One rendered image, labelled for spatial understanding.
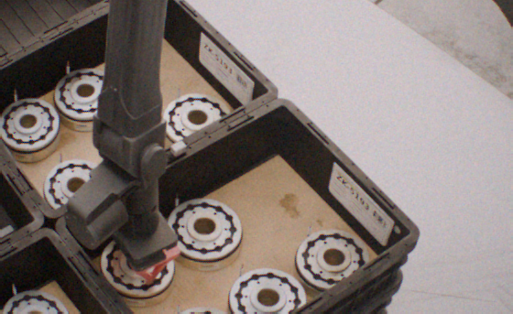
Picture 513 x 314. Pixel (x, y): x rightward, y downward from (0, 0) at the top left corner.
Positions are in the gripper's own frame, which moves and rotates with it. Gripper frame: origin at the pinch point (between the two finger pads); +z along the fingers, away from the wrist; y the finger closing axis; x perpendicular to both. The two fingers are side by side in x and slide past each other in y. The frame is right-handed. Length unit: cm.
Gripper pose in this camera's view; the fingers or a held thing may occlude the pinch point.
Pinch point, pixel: (138, 258)
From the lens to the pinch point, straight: 149.5
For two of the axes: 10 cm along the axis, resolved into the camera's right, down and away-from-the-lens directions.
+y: 5.6, 6.8, -4.8
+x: 8.3, -4.1, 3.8
